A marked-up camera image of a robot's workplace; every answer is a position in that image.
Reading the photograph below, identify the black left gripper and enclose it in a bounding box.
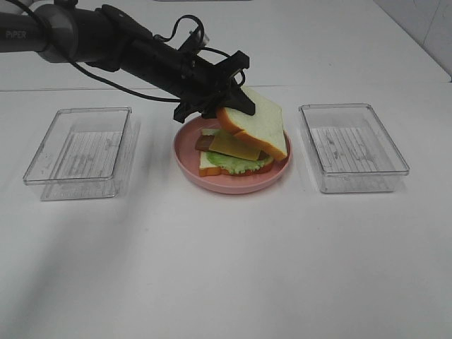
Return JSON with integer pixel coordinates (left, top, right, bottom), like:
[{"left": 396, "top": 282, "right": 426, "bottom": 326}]
[{"left": 130, "top": 40, "right": 256, "bottom": 123}]

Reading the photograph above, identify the yellow cheese slice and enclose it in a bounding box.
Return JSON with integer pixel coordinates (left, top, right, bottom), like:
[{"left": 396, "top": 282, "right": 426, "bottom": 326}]
[{"left": 208, "top": 129, "right": 261, "bottom": 160}]

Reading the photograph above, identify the bacon strip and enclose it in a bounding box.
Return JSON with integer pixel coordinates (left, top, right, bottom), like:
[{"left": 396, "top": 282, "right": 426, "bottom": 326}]
[{"left": 195, "top": 135, "right": 215, "bottom": 152}]

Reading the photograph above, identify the bread slice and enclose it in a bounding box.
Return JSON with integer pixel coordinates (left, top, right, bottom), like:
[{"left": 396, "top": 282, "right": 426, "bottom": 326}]
[
  {"left": 216, "top": 87, "right": 287, "bottom": 161},
  {"left": 198, "top": 128, "right": 274, "bottom": 177}
]

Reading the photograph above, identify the green lettuce leaf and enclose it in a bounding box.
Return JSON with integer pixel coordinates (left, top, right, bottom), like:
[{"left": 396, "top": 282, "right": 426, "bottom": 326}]
[{"left": 200, "top": 151, "right": 274, "bottom": 174}]

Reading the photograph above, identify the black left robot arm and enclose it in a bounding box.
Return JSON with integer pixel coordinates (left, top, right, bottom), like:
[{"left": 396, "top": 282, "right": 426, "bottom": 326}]
[{"left": 1, "top": 1, "right": 256, "bottom": 122}]

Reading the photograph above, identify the pink round plate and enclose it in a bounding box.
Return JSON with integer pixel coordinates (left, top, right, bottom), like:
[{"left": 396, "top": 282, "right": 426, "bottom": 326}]
[{"left": 173, "top": 117, "right": 292, "bottom": 194}]

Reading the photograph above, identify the right clear plastic container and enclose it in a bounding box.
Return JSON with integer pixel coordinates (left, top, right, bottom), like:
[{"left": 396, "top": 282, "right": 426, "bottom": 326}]
[{"left": 299, "top": 103, "right": 410, "bottom": 194}]

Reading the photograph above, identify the clear plastic container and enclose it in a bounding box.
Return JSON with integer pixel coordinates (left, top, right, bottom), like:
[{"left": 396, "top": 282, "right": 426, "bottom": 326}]
[
  {"left": 23, "top": 107, "right": 139, "bottom": 201},
  {"left": 299, "top": 103, "right": 410, "bottom": 194}
]

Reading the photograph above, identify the left clear plastic container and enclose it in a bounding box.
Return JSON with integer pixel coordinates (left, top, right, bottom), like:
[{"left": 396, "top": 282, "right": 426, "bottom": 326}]
[{"left": 23, "top": 107, "right": 139, "bottom": 201}]

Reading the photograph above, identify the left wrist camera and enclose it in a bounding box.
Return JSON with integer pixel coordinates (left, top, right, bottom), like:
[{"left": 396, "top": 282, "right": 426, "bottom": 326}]
[{"left": 178, "top": 30, "right": 210, "bottom": 54}]

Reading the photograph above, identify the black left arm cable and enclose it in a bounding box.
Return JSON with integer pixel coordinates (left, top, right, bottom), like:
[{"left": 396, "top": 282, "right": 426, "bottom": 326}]
[{"left": 6, "top": 0, "right": 246, "bottom": 105}]

